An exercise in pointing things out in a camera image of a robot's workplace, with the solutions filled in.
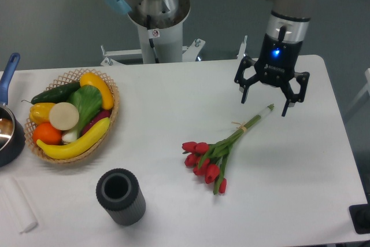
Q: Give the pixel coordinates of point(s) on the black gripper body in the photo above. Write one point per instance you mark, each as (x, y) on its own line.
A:
(276, 62)

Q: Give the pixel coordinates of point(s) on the red tulip bouquet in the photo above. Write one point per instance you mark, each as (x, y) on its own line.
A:
(209, 160)

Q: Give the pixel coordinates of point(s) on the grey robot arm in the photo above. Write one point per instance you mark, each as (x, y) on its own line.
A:
(289, 21)

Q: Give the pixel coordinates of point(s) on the white furniture piece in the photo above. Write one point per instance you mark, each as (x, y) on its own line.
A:
(361, 98)

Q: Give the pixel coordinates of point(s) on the black device at edge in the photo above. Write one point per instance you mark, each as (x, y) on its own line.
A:
(360, 218)

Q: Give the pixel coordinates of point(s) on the purple eggplant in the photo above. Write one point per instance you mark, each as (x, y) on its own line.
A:
(102, 114)

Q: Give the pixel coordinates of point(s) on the yellow squash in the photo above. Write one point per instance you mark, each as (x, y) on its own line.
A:
(94, 80)

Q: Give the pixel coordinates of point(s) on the green lettuce leaf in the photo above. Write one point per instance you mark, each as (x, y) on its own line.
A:
(88, 101)

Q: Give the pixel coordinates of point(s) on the dark grey ribbed vase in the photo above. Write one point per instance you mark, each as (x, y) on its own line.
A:
(118, 192)

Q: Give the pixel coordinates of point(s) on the long yellow banana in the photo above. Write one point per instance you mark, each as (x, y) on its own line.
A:
(79, 146)

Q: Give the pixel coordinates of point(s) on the green cucumber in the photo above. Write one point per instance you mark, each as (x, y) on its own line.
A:
(55, 95)

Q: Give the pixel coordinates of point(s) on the beige round disc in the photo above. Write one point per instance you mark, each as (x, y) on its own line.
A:
(63, 116)

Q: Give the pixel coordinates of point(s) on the yellow bell pepper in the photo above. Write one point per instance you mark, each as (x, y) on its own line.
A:
(39, 113)

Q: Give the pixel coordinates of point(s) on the orange fruit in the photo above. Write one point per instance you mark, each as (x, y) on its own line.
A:
(48, 134)

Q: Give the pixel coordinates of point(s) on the white folded cloth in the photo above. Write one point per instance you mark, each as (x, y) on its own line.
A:
(18, 206)

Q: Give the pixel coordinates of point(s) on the white metal base frame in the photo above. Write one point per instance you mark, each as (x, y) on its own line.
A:
(190, 53)

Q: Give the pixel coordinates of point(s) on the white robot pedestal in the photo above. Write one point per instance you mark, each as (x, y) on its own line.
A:
(160, 29)

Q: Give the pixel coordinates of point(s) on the blue handled saucepan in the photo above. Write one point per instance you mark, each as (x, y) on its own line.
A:
(12, 133)

